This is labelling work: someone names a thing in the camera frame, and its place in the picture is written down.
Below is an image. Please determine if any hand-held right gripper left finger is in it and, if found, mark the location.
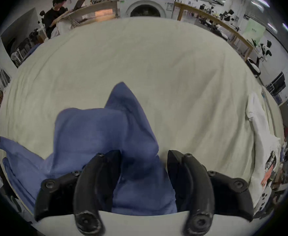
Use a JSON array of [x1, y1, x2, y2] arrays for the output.
[[34, 150, 122, 235]]

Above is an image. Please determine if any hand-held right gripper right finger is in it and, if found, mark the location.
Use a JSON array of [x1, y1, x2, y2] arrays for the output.
[[167, 150, 254, 236]]

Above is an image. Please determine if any blue shirt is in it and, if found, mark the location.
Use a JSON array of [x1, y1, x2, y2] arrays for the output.
[[0, 82, 177, 216]]

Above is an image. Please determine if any white printed garment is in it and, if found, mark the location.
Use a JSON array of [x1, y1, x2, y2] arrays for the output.
[[246, 92, 281, 212]]

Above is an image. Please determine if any bed with beige sheet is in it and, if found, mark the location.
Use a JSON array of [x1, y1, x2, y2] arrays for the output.
[[0, 17, 282, 233]]

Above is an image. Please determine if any black and white robot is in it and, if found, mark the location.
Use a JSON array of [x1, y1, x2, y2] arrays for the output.
[[245, 40, 272, 78]]

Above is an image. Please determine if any long wooden table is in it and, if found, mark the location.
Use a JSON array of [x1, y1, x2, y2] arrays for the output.
[[50, 0, 119, 27]]

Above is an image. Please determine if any white washing machine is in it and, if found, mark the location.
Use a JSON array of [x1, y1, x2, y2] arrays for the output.
[[119, 0, 176, 20]]

